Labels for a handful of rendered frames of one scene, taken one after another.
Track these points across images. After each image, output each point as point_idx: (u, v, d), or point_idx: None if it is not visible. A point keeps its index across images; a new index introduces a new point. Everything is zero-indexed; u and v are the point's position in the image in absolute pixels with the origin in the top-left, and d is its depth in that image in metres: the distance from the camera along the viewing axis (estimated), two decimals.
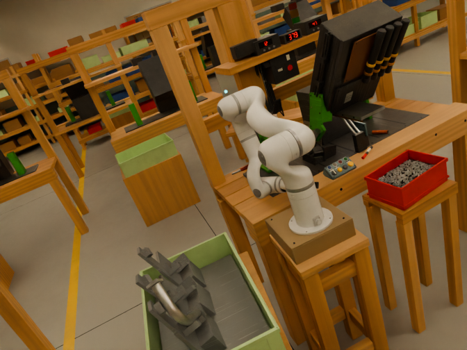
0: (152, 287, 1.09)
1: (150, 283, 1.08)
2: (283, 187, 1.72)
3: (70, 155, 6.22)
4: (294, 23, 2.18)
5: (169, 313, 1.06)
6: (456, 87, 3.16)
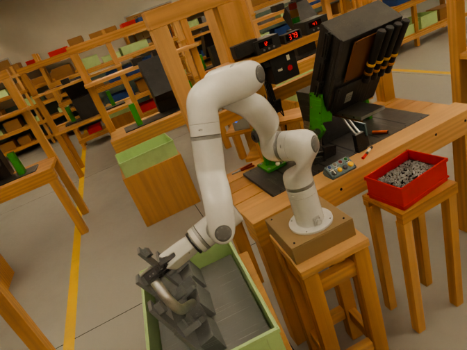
0: None
1: (144, 271, 1.06)
2: (177, 242, 1.04)
3: (70, 155, 6.22)
4: (294, 23, 2.18)
5: (162, 301, 1.04)
6: (456, 87, 3.16)
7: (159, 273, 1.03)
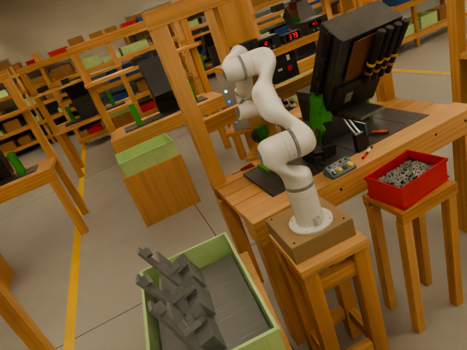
0: (293, 103, 2.01)
1: (291, 99, 2.00)
2: None
3: (70, 155, 6.22)
4: (294, 23, 2.18)
5: None
6: (456, 87, 3.16)
7: (282, 102, 2.03)
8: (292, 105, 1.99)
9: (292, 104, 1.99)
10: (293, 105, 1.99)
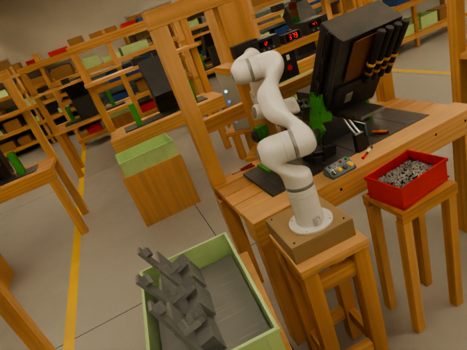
0: (308, 103, 2.05)
1: (306, 100, 2.04)
2: (283, 98, 2.01)
3: (70, 155, 6.22)
4: (294, 23, 2.18)
5: None
6: (456, 87, 3.16)
7: (297, 103, 2.07)
8: (308, 105, 2.02)
9: (308, 104, 2.03)
10: (308, 105, 2.03)
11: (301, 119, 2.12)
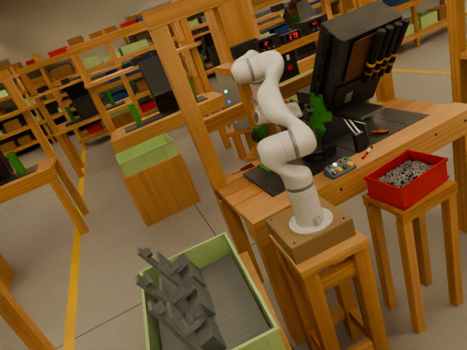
0: (310, 107, 2.04)
1: (308, 104, 2.03)
2: (285, 103, 2.00)
3: (70, 155, 6.22)
4: (294, 23, 2.18)
5: None
6: (456, 87, 3.16)
7: None
8: (310, 110, 2.01)
9: (310, 109, 2.02)
10: (310, 110, 2.02)
11: None
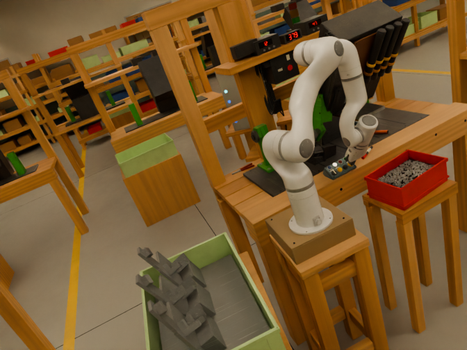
0: None
1: None
2: (367, 146, 1.74)
3: (70, 155, 6.22)
4: (294, 23, 2.18)
5: None
6: (456, 87, 3.16)
7: None
8: None
9: None
10: None
11: None
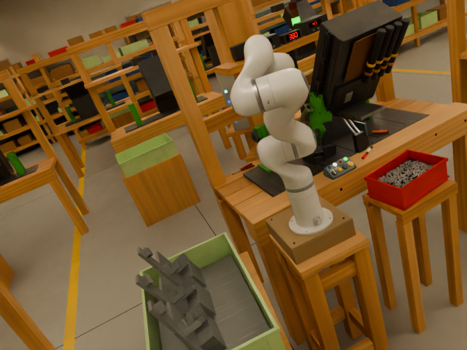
0: (310, 107, 2.04)
1: (308, 104, 2.03)
2: None
3: (70, 155, 6.22)
4: (294, 23, 2.18)
5: None
6: (456, 87, 3.16)
7: None
8: (310, 110, 2.01)
9: (310, 109, 2.02)
10: (310, 110, 2.02)
11: (304, 123, 2.11)
